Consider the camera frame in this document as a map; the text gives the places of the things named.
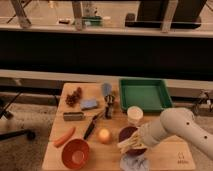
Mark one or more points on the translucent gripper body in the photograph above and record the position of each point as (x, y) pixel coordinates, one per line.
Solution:
(138, 141)

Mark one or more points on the yellow banana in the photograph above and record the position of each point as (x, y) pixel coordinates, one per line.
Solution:
(127, 144)

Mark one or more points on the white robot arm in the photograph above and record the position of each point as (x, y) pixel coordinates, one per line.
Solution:
(179, 122)

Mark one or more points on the purple bowl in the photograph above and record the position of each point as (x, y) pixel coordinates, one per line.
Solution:
(126, 133)

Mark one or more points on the orange-red bowl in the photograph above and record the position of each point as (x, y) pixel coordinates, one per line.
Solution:
(75, 154)

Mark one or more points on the grey crumpled cloth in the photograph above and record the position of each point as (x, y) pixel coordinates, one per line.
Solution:
(134, 163)

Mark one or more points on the white lidded cup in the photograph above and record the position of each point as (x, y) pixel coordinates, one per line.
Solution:
(134, 115)

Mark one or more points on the yellow apple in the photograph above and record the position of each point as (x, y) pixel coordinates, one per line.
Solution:
(104, 136)

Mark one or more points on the green plastic tray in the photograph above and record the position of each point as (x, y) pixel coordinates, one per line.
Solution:
(151, 95)

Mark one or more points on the blue dish brush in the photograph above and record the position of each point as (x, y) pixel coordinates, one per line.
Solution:
(109, 99)

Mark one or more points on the blue sponge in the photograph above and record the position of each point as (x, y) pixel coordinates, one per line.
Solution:
(88, 104)

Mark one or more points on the orange carrot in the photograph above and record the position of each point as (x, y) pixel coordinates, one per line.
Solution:
(60, 141)

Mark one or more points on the bunch of dark grapes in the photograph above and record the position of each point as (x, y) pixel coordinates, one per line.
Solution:
(74, 98)

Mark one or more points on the green box on far table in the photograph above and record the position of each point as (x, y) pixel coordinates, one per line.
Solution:
(92, 21)

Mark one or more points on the black chair base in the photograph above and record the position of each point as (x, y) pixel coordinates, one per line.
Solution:
(12, 129)

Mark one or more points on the black handled knife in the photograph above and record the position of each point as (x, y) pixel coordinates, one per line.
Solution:
(91, 126)

